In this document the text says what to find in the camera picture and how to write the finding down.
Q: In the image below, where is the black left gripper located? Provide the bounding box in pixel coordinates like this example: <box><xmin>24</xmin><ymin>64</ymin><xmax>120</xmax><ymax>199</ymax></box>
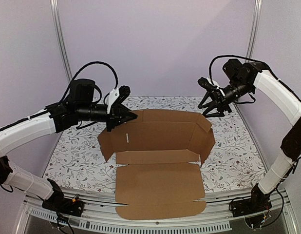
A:
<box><xmin>77</xmin><ymin>103</ymin><xmax>137</xmax><ymax>131</ymax></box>

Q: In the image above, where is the brown cardboard box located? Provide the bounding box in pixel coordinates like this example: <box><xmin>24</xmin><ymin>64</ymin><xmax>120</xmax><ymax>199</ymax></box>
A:
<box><xmin>98</xmin><ymin>109</ymin><xmax>215</xmax><ymax>220</ymax></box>

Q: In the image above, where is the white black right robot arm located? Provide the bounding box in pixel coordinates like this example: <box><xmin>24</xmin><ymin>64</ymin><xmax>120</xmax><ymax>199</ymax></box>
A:
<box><xmin>198</xmin><ymin>55</ymin><xmax>301</xmax><ymax>213</ymax></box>

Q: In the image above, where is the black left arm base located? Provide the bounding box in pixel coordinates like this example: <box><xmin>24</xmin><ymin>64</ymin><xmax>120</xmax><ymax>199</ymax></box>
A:
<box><xmin>42</xmin><ymin>195</ymin><xmax>85</xmax><ymax>217</ymax></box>

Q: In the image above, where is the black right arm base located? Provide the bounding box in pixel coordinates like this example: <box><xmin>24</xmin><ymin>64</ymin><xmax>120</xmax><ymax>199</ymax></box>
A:
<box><xmin>228</xmin><ymin>194</ymin><xmax>272</xmax><ymax>217</ymax></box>

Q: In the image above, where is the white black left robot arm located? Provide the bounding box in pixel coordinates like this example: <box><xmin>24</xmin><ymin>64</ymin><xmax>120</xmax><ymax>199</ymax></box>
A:
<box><xmin>0</xmin><ymin>78</ymin><xmax>137</xmax><ymax>212</ymax></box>

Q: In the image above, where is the floral white table mat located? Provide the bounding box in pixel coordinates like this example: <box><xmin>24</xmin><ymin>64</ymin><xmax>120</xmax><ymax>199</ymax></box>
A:
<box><xmin>43</xmin><ymin>97</ymin><xmax>266</xmax><ymax>194</ymax></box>

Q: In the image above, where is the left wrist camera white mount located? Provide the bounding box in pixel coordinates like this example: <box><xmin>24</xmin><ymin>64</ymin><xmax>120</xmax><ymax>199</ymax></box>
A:
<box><xmin>106</xmin><ymin>85</ymin><xmax>131</xmax><ymax>114</ymax></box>

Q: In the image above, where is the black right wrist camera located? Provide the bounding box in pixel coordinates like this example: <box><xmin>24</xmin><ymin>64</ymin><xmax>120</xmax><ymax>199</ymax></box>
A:
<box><xmin>198</xmin><ymin>77</ymin><xmax>220</xmax><ymax>93</ymax></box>

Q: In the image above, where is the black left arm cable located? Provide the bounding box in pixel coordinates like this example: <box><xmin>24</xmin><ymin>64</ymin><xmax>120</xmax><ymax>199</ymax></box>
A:
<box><xmin>59</xmin><ymin>61</ymin><xmax>119</xmax><ymax>105</ymax></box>

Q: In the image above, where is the aluminium front rail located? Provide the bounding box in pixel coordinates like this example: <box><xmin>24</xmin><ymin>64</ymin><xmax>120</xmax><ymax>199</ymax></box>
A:
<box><xmin>16</xmin><ymin>189</ymin><xmax>300</xmax><ymax>234</ymax></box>

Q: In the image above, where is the right aluminium frame post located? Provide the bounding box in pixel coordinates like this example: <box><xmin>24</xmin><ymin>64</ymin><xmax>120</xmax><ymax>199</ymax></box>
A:
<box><xmin>246</xmin><ymin>0</ymin><xmax>263</xmax><ymax>58</ymax></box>

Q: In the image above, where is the aluminium frame post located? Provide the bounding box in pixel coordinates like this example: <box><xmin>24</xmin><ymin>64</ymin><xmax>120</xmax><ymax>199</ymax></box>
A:
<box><xmin>246</xmin><ymin>0</ymin><xmax>263</xmax><ymax>58</ymax></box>
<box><xmin>50</xmin><ymin>0</ymin><xmax>73</xmax><ymax>82</ymax></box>

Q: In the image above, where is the left aluminium frame post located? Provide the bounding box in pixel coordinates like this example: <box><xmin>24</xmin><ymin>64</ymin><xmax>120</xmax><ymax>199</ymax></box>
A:
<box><xmin>50</xmin><ymin>0</ymin><xmax>73</xmax><ymax>82</ymax></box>

